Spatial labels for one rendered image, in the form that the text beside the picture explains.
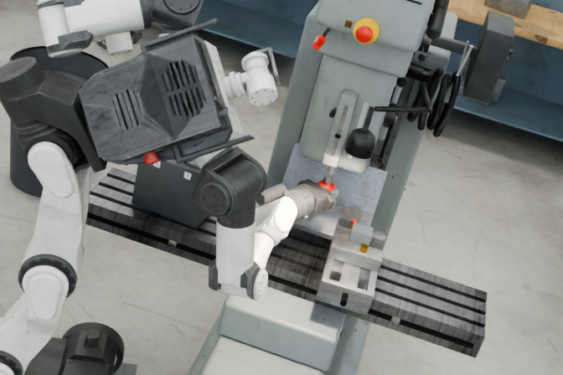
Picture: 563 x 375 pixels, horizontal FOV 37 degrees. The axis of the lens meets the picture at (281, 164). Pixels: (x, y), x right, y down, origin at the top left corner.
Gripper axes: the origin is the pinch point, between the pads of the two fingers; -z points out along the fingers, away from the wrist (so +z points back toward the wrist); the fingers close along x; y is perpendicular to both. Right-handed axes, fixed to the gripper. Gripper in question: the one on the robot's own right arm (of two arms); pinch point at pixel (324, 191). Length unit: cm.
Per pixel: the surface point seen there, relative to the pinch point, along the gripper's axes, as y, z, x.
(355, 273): 15.5, 4.1, -19.4
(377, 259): 11.4, -1.8, -21.8
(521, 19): 25, -360, 87
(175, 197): 14.9, 22.6, 34.9
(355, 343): 98, -71, 4
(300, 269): 22.5, 7.9, -4.2
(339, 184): 13.6, -30.8, 11.7
